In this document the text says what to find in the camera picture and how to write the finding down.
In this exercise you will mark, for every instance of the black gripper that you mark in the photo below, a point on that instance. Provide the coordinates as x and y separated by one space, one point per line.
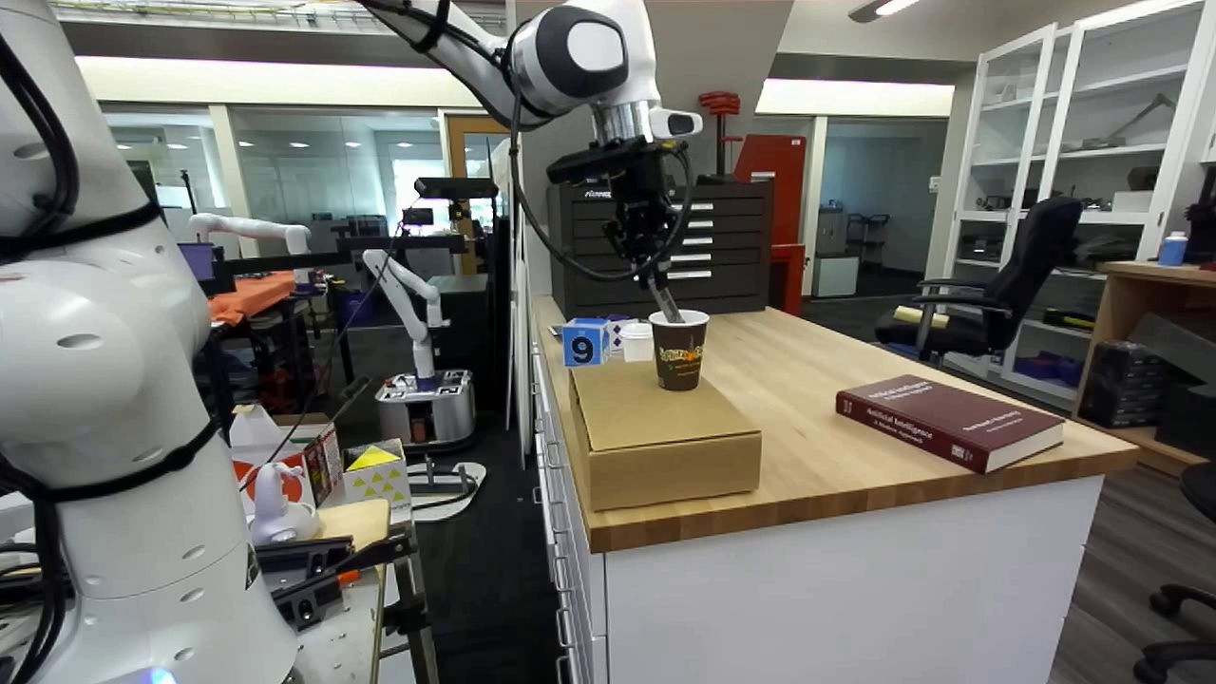
648 202

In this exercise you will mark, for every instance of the grey marker pen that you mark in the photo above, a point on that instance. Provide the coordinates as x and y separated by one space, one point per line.
668 302

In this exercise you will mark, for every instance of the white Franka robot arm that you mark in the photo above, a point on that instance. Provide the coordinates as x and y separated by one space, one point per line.
100 382

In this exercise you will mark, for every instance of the small white robot arm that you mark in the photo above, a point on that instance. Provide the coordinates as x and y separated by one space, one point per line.
411 345

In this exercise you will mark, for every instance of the brown paper coffee cup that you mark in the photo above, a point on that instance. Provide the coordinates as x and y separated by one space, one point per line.
683 355

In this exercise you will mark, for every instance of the flat cardboard box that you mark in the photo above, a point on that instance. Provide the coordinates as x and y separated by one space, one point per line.
659 440

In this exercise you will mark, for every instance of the yellow white tissue box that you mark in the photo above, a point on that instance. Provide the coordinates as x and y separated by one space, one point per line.
377 476

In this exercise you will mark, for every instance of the blue cup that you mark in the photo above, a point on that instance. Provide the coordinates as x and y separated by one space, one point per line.
1175 250

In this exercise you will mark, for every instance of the white cube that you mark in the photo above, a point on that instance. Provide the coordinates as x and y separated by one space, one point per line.
632 341

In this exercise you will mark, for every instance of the black drawer cabinet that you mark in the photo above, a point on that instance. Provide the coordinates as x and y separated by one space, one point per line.
727 250

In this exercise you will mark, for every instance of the blue number cube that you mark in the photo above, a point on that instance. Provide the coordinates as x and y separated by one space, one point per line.
583 345

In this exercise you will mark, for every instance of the dark red hardcover book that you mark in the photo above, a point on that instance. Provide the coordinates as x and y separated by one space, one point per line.
951 419

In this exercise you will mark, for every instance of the black mesh office chair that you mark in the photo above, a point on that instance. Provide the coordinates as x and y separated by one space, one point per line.
1003 291

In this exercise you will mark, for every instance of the orange cloth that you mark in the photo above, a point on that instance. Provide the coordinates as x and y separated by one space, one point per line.
254 297

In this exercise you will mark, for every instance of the white glass door shelf cabinet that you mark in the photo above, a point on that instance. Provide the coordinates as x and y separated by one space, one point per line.
1088 129

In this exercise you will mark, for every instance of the wooden shelf desk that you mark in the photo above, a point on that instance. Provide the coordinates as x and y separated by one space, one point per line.
1146 345

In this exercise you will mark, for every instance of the black office chair base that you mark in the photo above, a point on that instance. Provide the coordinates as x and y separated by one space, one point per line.
1184 633

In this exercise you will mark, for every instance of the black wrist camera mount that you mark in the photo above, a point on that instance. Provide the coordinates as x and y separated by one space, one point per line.
592 163

